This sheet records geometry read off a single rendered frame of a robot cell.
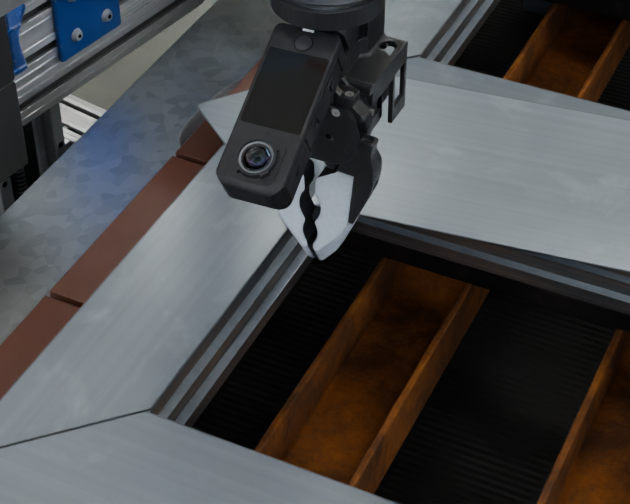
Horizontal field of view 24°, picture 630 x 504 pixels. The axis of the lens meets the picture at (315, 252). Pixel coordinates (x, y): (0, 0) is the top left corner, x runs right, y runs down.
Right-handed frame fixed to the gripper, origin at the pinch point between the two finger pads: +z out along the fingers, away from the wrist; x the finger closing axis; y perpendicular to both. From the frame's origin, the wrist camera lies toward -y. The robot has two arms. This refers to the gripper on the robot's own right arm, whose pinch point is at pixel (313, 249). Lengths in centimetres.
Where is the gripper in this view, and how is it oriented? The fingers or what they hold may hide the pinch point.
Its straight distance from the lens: 101.0
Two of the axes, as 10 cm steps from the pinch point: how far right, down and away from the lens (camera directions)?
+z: 0.0, 7.6, 6.5
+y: 4.3, -5.9, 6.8
